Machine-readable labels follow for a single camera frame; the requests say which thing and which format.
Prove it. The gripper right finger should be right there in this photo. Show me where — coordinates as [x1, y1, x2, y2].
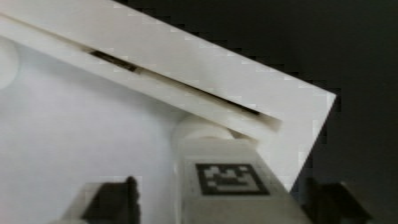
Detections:
[302, 179, 373, 224]

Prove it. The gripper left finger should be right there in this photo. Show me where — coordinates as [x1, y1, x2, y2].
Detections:
[59, 177, 141, 224]

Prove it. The white table leg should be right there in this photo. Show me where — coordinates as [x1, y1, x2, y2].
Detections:
[173, 115, 313, 224]

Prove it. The white square table top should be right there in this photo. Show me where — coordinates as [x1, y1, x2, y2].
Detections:
[0, 0, 334, 224]

